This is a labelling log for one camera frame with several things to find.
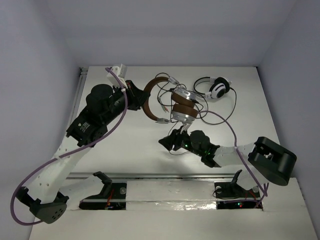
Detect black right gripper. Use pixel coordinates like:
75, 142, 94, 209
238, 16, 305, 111
159, 125, 204, 157

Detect thin black audio cable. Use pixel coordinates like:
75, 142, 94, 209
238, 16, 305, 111
164, 117, 191, 157

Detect brown silver headphones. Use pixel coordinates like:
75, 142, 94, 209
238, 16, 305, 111
142, 76, 198, 124

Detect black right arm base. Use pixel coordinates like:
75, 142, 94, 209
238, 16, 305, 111
212, 170, 263, 210

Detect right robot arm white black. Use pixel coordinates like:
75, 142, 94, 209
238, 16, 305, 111
158, 129, 297, 197

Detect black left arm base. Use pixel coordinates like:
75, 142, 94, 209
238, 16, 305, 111
79, 171, 127, 211

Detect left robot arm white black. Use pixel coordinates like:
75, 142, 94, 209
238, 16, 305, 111
13, 80, 150, 224

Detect white black headphones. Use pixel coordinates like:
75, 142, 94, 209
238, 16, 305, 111
193, 76, 232, 100

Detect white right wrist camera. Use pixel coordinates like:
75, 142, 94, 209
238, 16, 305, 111
179, 122, 191, 134

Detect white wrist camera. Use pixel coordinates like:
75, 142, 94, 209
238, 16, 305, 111
179, 122, 191, 134
106, 63, 128, 89

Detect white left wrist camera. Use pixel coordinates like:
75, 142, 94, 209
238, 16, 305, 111
106, 63, 128, 89

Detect black headphone cable green-pink plugs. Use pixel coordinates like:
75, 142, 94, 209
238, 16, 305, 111
154, 72, 237, 126

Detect metal rail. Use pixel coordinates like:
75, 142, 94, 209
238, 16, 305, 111
66, 171, 256, 203

